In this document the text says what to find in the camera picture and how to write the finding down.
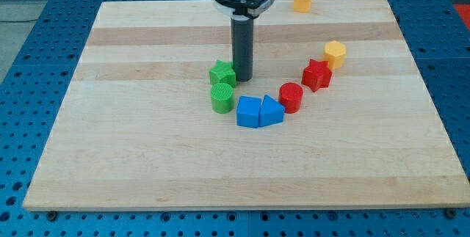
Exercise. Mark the yellow heart block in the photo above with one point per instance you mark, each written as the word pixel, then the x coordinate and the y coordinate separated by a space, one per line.
pixel 302 6

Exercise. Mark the light wooden board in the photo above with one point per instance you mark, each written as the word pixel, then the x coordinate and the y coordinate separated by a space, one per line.
pixel 136 131

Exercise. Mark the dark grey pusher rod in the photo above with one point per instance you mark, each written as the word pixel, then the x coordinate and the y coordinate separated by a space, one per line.
pixel 242 49

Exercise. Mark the red cylinder block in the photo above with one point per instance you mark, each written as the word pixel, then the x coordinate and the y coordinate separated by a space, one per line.
pixel 290 96

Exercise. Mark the blue triangle block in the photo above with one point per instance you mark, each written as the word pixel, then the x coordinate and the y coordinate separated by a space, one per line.
pixel 271 112

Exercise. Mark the blue cube block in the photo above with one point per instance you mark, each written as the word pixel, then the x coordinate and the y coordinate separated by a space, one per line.
pixel 247 111

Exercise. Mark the red star block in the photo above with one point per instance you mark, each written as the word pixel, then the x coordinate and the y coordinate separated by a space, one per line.
pixel 317 75

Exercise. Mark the green star block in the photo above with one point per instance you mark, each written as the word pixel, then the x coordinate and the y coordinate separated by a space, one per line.
pixel 222 72

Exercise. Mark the yellow hexagon block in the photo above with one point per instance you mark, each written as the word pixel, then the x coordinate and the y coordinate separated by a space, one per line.
pixel 334 53

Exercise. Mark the green cylinder block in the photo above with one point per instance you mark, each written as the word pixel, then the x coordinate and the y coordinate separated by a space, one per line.
pixel 222 98

